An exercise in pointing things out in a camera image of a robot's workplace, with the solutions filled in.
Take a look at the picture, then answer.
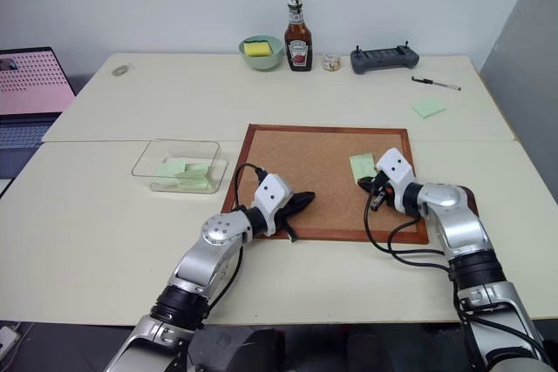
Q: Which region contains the yellow sponge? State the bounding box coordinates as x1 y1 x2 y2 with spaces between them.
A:
242 41 275 58

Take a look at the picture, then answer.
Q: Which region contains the green sticky note pad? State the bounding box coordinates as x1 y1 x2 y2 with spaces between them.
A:
412 98 447 121

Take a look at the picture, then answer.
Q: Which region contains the black and silver pen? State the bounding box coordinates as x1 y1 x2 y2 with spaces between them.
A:
410 76 463 92

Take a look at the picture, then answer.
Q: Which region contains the single green sticky note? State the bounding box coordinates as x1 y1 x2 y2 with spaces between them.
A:
349 152 377 181

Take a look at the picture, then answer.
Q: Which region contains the ketchup bottle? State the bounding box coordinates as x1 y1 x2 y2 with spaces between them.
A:
283 0 315 72

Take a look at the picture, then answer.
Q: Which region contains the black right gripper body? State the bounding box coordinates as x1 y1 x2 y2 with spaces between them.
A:
368 170 400 213

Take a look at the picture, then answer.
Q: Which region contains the light green bowl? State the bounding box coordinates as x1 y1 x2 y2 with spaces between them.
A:
237 34 284 72

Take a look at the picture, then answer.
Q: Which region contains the clear plastic box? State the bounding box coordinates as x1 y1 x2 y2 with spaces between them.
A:
131 138 229 195

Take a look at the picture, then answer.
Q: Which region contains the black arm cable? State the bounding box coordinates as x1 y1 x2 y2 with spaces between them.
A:
229 163 268 213
363 193 455 278

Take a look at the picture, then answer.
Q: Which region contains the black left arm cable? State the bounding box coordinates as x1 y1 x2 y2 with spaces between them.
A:
229 163 268 213

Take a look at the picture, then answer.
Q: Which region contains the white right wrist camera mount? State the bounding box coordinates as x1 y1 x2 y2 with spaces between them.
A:
375 147 416 200

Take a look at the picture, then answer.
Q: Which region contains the grey partition panel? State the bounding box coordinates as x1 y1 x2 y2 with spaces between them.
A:
478 0 558 184

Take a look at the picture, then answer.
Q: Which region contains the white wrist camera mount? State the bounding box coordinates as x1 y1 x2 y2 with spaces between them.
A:
251 173 294 238
375 147 416 200

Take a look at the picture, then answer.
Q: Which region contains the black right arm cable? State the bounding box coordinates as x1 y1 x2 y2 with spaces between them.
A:
363 193 455 278

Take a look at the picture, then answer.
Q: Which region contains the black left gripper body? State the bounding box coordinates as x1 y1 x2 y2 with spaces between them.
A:
273 197 306 230

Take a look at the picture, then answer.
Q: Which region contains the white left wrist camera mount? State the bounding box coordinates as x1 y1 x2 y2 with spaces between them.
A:
251 173 294 238

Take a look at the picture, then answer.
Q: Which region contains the grey remote controller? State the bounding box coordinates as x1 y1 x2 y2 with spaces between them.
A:
350 40 421 76

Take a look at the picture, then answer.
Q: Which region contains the white power strip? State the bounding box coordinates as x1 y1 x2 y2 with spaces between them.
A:
0 325 22 356

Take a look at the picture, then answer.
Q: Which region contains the wood-framed cork board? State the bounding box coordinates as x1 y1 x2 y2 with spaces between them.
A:
221 123 430 244

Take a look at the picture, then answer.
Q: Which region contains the open laptop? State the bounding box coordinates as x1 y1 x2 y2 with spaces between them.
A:
0 45 77 180

